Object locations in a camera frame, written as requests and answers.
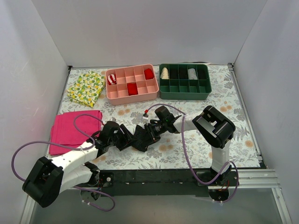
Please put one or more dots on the aluminium frame rail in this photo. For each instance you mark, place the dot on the aluminium frame rail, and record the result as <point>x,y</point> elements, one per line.
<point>258,200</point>

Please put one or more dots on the red rolled cloth front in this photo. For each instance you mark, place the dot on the red rolled cloth front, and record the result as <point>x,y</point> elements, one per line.
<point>132,89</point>

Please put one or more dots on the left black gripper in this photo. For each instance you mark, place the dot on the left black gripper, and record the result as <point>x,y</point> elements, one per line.
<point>127,136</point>

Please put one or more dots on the magenta folded cloth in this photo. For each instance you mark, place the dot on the magenta folded cloth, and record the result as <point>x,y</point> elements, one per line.
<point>63,131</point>

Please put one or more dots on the red rolled cloth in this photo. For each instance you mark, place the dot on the red rolled cloth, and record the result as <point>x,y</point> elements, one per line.
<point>148,74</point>
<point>132,89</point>

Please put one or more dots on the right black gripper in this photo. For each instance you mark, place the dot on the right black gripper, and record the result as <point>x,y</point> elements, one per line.
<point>149,132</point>

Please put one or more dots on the black striped underwear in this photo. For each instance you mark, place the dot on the black striped underwear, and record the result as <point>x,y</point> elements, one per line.
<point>141,144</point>

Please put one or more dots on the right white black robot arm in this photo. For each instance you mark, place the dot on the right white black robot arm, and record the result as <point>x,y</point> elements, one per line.
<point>213,126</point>

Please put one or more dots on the black rolled cloth left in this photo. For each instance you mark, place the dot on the black rolled cloth left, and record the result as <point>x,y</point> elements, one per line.
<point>173,73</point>

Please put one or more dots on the pink divided organizer box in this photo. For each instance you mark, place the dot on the pink divided organizer box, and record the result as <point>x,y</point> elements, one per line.
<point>118,94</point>

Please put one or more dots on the red rolled cloth back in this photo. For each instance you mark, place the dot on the red rolled cloth back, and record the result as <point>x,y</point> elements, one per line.
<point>148,74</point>

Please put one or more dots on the red white striped rolled sock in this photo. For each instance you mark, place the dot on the red white striped rolled sock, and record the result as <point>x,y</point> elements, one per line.
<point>111,79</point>

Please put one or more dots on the cream rolled cloth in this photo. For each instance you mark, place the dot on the cream rolled cloth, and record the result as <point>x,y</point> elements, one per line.
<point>164,74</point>

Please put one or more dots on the grey rolled cloth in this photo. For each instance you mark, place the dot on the grey rolled cloth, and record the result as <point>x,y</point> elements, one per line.
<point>192,74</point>

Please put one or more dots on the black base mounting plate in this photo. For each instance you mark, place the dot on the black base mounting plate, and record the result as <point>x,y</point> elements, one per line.
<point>157,182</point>

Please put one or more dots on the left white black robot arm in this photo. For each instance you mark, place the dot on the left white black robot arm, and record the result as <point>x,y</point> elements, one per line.
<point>50,177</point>

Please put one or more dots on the lemon print folded cloth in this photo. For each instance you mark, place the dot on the lemon print folded cloth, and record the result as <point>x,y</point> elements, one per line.
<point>87,89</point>

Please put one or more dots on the green divided organizer box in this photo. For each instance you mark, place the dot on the green divided organizer box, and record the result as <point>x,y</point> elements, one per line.
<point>184,88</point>

